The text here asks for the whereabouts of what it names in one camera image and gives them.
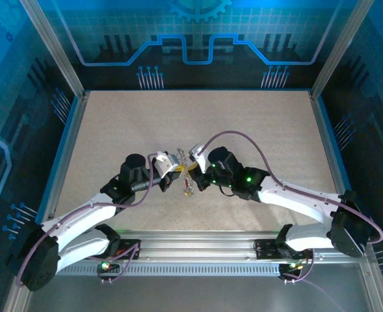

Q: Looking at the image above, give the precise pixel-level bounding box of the silver keyring with chain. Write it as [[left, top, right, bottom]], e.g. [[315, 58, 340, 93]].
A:
[[176, 148, 196, 198]]

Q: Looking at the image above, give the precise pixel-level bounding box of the left small LED board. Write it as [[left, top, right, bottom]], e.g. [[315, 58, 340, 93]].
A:
[[97, 259, 120, 274]]

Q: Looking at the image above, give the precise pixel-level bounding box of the small led board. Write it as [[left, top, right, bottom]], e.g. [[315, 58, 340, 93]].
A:
[[97, 259, 120, 274], [278, 261, 304, 277]]

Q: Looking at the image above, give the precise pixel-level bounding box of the right small LED board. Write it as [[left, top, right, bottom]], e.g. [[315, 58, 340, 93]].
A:
[[278, 261, 304, 277]]

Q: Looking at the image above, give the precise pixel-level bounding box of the grey metal plate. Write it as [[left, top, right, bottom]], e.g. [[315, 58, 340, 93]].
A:
[[25, 275, 376, 312]]

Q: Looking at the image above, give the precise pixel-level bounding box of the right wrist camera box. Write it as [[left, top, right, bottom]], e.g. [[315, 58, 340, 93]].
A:
[[188, 143, 209, 174]]

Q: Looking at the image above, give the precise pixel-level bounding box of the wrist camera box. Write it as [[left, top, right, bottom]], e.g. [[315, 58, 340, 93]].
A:
[[188, 143, 209, 174], [154, 150, 179, 172]]

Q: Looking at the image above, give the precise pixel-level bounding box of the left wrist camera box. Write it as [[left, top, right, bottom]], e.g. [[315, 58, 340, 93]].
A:
[[154, 150, 179, 172]]

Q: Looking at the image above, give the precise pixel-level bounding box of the aluminium table side rail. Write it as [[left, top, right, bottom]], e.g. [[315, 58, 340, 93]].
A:
[[43, 90, 90, 227], [309, 90, 348, 196]]

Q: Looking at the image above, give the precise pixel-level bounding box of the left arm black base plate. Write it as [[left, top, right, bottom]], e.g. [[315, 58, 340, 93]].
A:
[[116, 239, 142, 261]]

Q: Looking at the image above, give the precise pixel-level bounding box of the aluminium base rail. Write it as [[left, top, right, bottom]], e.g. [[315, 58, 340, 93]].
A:
[[44, 229, 358, 266]]

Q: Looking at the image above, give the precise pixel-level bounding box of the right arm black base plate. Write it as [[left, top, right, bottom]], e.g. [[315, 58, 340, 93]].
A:
[[254, 239, 291, 261]]

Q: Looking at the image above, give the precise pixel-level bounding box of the slotted grey cable duct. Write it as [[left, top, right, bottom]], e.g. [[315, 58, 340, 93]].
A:
[[57, 263, 282, 278]]

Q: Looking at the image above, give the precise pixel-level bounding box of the aluminium frame post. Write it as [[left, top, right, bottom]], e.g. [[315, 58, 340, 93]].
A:
[[310, 0, 376, 98], [18, 0, 86, 98]]

